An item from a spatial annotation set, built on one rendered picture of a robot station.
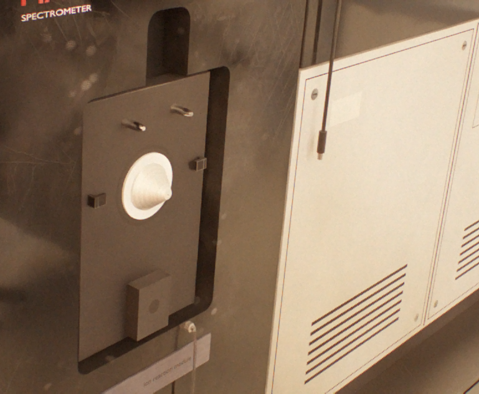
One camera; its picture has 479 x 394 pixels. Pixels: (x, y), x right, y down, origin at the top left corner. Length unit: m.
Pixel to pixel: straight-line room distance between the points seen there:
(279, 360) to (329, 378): 0.15
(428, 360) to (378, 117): 0.52
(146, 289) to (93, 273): 0.06
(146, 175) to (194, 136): 0.07
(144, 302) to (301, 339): 0.33
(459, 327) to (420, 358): 0.13
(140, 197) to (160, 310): 0.13
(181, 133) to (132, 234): 0.10
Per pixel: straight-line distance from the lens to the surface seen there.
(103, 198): 0.82
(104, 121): 0.81
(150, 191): 0.85
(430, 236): 1.40
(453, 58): 1.29
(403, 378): 1.50
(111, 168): 0.83
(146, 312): 0.91
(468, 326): 1.67
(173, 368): 0.98
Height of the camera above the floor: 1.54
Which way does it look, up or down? 23 degrees down
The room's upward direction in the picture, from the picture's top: 5 degrees clockwise
